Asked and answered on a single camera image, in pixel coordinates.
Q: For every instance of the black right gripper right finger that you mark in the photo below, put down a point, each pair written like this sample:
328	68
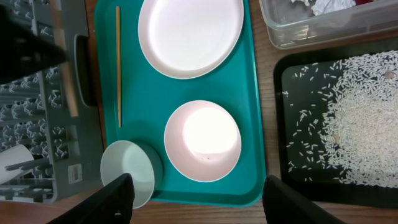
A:
283	204

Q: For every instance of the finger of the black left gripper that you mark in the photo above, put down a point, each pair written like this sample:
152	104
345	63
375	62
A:
23	53

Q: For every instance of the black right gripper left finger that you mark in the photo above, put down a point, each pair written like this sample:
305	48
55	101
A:
111	204

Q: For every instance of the pile of rice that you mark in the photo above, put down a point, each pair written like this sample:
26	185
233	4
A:
340	120

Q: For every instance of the white pink bowl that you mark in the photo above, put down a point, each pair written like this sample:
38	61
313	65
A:
202	141

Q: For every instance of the white tissue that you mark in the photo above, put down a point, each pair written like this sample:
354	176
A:
320	7

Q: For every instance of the wooden chopstick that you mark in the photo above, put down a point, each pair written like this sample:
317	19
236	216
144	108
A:
60	40
118	64

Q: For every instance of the red snack wrapper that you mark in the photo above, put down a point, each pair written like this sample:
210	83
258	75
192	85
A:
360	2

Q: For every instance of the grey small bowl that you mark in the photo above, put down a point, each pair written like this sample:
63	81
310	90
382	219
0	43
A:
138	159

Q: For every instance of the grey dish rack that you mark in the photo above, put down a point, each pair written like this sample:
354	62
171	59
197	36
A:
35	114

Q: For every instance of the teal serving tray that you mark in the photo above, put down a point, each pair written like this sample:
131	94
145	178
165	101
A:
149	98

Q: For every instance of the black plastic tray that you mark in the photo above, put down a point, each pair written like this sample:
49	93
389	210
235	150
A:
317	184

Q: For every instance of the large white plate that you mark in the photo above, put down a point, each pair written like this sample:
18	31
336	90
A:
185	39

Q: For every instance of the clear plastic bin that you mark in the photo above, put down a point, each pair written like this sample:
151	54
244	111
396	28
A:
293	25

